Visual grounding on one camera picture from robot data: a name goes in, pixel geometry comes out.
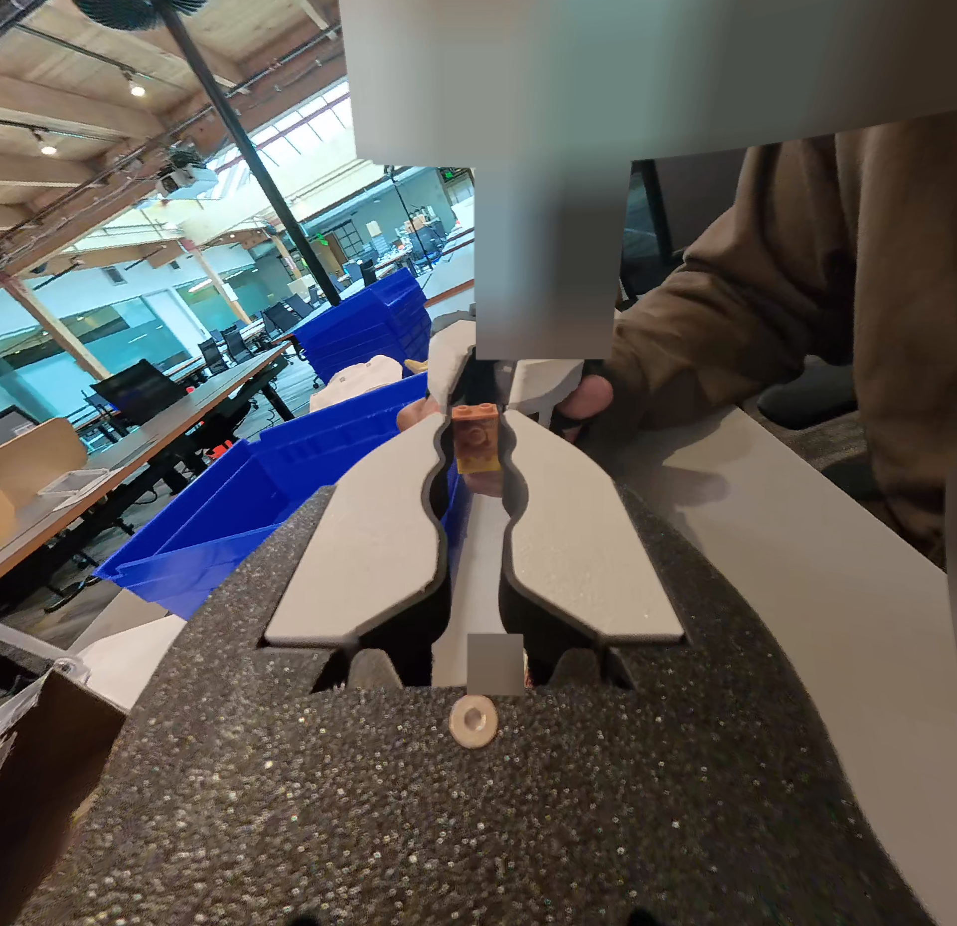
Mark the ceiling projector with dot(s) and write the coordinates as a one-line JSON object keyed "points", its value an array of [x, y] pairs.
{"points": [[189, 172]]}

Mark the black pole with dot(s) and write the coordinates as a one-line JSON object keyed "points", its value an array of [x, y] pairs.
{"points": [[225, 103]]}

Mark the stack of blue bins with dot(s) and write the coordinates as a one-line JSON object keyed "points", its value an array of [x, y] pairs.
{"points": [[367, 320]]}

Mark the brown brick assembly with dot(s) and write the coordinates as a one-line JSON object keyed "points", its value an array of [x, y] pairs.
{"points": [[479, 437]]}

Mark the printed cardboard box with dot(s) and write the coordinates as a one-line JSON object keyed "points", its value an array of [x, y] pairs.
{"points": [[45, 792]]}

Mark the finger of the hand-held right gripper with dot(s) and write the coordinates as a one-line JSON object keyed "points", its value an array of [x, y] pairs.
{"points": [[542, 385], [449, 361]]}

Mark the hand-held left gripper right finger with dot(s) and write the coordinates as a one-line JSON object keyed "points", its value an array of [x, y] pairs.
{"points": [[591, 567]]}

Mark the blue plastic bin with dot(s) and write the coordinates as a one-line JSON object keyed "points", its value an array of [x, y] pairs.
{"points": [[225, 507]]}

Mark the person's right forearm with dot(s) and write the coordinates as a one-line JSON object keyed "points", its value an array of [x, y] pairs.
{"points": [[718, 298]]}

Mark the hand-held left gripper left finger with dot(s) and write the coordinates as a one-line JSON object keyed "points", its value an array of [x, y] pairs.
{"points": [[359, 567]]}

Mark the black office chair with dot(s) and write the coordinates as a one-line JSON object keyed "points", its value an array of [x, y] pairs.
{"points": [[138, 395]]}

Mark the grey desk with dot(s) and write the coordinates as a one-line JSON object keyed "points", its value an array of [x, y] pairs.
{"points": [[808, 597]]}

